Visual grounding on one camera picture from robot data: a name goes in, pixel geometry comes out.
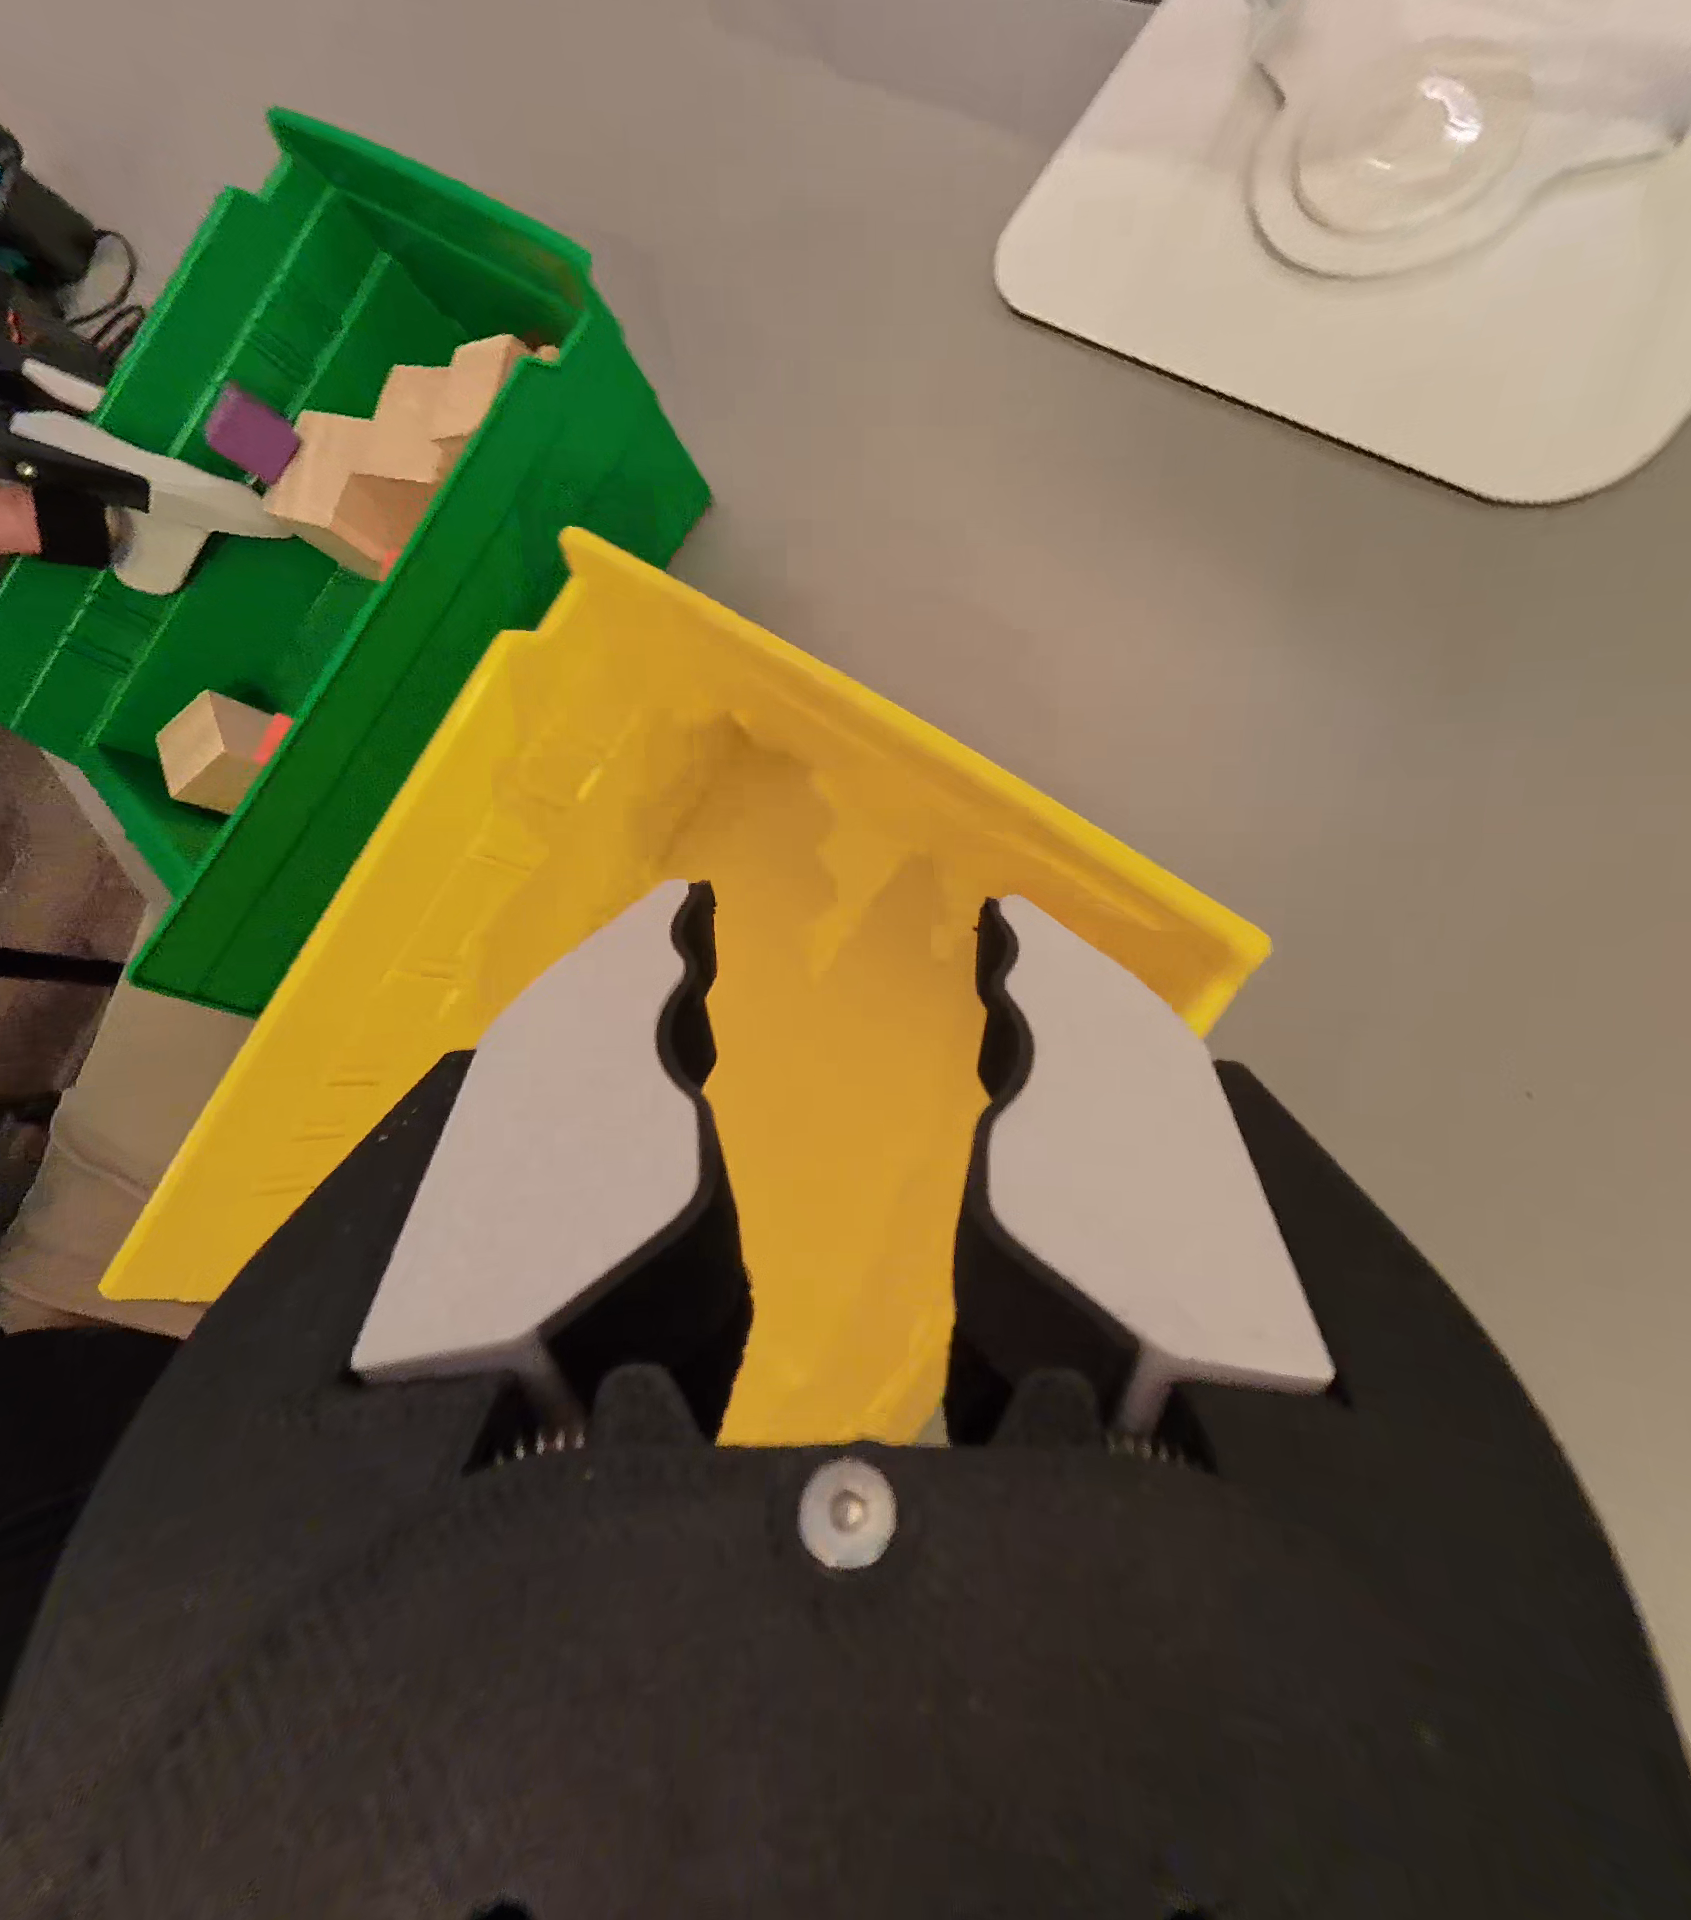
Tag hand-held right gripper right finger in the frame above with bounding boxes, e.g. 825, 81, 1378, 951
947, 894, 1336, 1440

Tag green plastic box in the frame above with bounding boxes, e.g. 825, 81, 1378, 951
0, 105, 715, 1020

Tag black cable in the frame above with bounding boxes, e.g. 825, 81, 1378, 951
71, 224, 153, 351

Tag clear plastic blister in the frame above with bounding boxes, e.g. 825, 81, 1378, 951
1240, 0, 1691, 283

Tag yellow plastic box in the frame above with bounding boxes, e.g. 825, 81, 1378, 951
99, 524, 1272, 1451

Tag beige trouser leg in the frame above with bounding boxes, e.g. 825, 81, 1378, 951
0, 974, 337, 1339

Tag pale single wooden cube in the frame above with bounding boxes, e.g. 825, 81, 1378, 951
155, 691, 279, 817

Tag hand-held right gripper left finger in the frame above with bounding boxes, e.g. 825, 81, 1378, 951
349, 876, 753, 1443

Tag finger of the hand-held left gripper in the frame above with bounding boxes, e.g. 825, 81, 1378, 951
109, 515, 211, 594
11, 413, 295, 541

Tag purple cube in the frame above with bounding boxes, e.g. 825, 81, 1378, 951
207, 386, 301, 486

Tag pile of wooden cubes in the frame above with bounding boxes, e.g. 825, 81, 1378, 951
263, 333, 565, 580

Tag white board with clear dome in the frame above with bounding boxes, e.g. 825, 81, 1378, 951
991, 0, 1691, 509

